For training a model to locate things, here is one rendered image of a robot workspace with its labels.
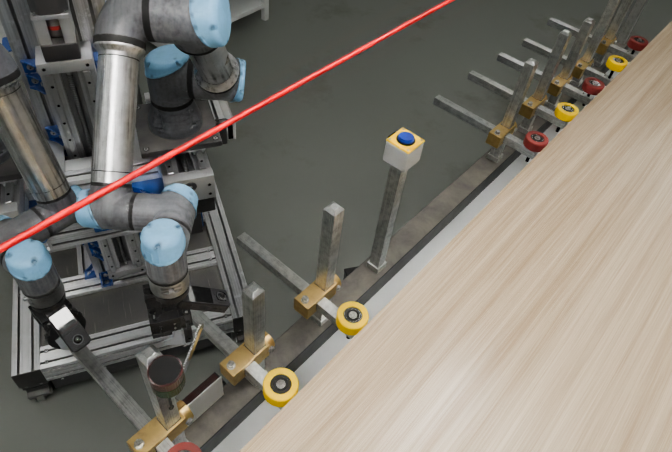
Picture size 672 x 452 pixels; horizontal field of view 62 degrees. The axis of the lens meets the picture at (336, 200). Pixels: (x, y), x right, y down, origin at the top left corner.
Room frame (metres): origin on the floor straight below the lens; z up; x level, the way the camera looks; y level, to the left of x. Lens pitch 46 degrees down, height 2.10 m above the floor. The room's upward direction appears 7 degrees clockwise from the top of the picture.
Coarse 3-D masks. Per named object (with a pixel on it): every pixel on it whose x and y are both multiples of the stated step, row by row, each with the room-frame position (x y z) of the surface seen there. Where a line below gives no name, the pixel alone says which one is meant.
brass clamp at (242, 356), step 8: (272, 344) 0.68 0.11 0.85; (232, 352) 0.64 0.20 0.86; (240, 352) 0.64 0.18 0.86; (248, 352) 0.64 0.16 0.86; (264, 352) 0.66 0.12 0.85; (224, 360) 0.62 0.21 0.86; (240, 360) 0.62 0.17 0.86; (248, 360) 0.62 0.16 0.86; (256, 360) 0.64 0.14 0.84; (224, 368) 0.60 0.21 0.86; (240, 368) 0.60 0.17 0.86; (224, 376) 0.60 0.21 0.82; (232, 376) 0.58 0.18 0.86; (240, 376) 0.59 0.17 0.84; (232, 384) 0.58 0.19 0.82
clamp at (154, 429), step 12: (180, 408) 0.49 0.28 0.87; (156, 420) 0.46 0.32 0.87; (180, 420) 0.46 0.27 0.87; (192, 420) 0.47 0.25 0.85; (144, 432) 0.43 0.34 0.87; (156, 432) 0.43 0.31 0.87; (168, 432) 0.43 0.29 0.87; (180, 432) 0.45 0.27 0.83; (132, 444) 0.40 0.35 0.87; (144, 444) 0.40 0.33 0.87; (156, 444) 0.41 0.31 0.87
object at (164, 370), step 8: (160, 360) 0.45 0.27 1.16; (168, 360) 0.45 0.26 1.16; (176, 360) 0.45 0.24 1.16; (152, 368) 0.43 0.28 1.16; (160, 368) 0.44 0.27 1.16; (168, 368) 0.44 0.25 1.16; (176, 368) 0.44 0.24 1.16; (152, 376) 0.42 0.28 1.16; (160, 376) 0.42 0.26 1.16; (168, 376) 0.42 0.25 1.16; (176, 376) 0.43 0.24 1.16; (160, 384) 0.41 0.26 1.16
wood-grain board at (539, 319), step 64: (640, 64) 2.17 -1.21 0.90; (576, 128) 1.66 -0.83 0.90; (640, 128) 1.71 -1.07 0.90; (512, 192) 1.28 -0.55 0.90; (576, 192) 1.32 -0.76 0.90; (640, 192) 1.36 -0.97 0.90; (448, 256) 0.99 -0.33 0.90; (512, 256) 1.02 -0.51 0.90; (576, 256) 1.05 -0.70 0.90; (640, 256) 1.08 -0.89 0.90; (384, 320) 0.76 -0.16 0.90; (448, 320) 0.78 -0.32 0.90; (512, 320) 0.81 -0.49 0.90; (576, 320) 0.83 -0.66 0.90; (640, 320) 0.86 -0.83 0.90; (320, 384) 0.57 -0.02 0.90; (384, 384) 0.59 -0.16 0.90; (448, 384) 0.61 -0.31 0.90; (512, 384) 0.63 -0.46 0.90; (576, 384) 0.65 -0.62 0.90; (640, 384) 0.67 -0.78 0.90; (256, 448) 0.41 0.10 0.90; (320, 448) 0.43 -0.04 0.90; (384, 448) 0.45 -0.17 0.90; (448, 448) 0.47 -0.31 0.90; (512, 448) 0.48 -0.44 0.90; (576, 448) 0.50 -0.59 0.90; (640, 448) 0.52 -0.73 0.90
